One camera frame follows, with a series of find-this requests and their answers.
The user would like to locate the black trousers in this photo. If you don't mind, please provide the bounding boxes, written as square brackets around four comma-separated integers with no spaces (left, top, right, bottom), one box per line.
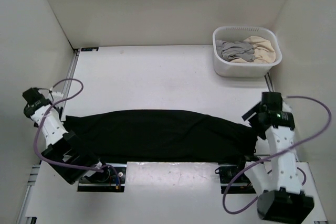
[64,110,257,163]

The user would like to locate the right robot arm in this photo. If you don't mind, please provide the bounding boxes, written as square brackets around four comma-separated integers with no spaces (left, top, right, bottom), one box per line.
[236,92,314,223]

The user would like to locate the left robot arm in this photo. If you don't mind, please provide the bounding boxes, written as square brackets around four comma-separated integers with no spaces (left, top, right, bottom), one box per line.
[23,88,110,185]

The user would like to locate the beige garment in basket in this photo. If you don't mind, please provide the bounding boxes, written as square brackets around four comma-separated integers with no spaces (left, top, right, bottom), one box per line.
[231,36,276,63]

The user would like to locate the white plastic laundry basket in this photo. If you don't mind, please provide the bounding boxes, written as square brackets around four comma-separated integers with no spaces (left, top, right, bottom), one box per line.
[212,26,282,78]

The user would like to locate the grey garment in basket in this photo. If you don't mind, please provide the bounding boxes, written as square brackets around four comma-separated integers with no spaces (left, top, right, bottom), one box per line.
[215,40,254,62]

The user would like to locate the small dark label sticker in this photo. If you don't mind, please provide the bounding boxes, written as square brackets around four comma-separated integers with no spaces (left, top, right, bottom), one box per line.
[81,47,99,52]

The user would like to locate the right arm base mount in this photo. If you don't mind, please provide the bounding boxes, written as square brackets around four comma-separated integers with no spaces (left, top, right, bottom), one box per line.
[215,156,259,194]

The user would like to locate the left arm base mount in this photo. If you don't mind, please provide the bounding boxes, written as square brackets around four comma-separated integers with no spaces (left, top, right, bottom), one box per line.
[77,163,127,193]

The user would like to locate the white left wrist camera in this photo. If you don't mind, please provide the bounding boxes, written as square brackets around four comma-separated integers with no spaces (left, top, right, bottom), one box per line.
[49,91,64,103]

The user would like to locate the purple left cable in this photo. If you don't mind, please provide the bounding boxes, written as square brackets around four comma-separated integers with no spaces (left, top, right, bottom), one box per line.
[34,78,121,188]

